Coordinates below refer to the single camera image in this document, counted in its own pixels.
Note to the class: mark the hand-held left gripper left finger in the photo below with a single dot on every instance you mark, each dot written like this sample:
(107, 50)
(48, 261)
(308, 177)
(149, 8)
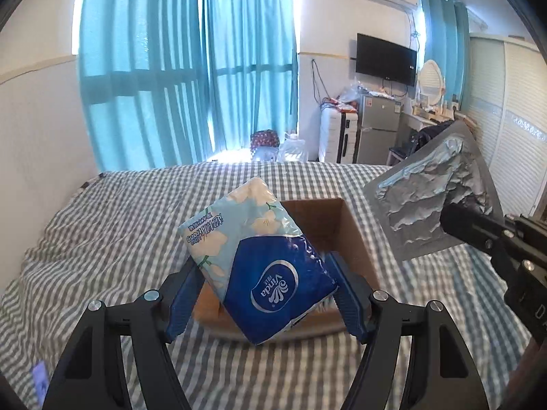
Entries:
(181, 305)

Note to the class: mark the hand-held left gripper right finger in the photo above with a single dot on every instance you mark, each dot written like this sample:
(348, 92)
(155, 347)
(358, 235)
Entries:
(351, 303)

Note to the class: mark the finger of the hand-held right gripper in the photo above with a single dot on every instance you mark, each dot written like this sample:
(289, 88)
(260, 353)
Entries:
(470, 228)

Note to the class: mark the grey foil packet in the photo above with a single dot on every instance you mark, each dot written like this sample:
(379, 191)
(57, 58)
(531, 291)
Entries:
(427, 188)

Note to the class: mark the brown cardboard box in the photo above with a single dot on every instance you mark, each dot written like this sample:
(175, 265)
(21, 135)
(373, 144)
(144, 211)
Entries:
(344, 239)

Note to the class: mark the blue floral tissue pack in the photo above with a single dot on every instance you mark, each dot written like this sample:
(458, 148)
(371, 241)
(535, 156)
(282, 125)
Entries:
(256, 273)

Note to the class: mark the grey checked blanket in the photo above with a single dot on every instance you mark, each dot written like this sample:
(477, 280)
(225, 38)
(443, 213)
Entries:
(107, 243)

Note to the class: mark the black jacket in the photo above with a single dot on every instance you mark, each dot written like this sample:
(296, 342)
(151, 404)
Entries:
(427, 136)

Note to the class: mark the dark chair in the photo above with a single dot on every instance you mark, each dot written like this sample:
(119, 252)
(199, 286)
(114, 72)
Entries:
(397, 156)

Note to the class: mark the white slatted wardrobe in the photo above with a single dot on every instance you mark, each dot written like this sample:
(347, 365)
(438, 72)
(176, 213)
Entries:
(513, 115)

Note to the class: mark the silver small fridge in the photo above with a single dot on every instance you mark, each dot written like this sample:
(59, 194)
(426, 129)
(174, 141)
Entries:
(378, 130)

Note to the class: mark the oval white mirror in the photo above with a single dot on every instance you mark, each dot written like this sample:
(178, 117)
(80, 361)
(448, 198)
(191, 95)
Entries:
(430, 83)

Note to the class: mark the small purple packet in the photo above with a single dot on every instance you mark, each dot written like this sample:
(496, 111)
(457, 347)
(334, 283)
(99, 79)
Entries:
(40, 382)

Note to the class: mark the clear water jug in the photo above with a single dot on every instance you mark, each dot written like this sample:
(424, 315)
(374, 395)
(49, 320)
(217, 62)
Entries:
(292, 149)

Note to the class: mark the white suitcase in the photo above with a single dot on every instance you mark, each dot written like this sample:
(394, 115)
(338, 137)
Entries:
(330, 136)

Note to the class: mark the clear plastic bag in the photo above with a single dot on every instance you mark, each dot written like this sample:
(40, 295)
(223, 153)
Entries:
(350, 93)

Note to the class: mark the red patterned bag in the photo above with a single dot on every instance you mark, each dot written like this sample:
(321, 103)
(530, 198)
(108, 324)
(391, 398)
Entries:
(265, 143)

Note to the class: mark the teal curtain beside wardrobe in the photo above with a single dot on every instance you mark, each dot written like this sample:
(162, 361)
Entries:
(444, 47)

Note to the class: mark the wide teal curtain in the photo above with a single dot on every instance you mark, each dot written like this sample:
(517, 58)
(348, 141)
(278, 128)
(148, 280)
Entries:
(141, 72)

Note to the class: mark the narrow teal window curtain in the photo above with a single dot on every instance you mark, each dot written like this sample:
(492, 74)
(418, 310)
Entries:
(252, 51)

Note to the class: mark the black wall television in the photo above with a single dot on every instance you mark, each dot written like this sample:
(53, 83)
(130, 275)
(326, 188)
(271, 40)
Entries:
(384, 59)

